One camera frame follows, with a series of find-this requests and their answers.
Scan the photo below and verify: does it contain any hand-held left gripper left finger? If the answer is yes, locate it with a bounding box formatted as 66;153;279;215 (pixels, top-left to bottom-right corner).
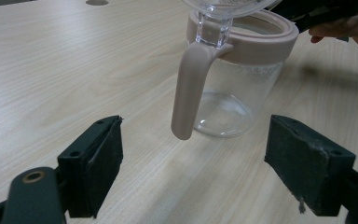
57;115;124;219

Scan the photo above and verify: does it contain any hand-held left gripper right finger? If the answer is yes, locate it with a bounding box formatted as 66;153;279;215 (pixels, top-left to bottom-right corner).
264;114;357;217

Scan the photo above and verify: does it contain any clear glass pitcher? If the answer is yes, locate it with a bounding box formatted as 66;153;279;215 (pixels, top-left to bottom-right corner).
170;0;300;141

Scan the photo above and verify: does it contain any round grey table grommet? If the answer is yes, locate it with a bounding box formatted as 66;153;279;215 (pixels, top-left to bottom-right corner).
85;0;110;7

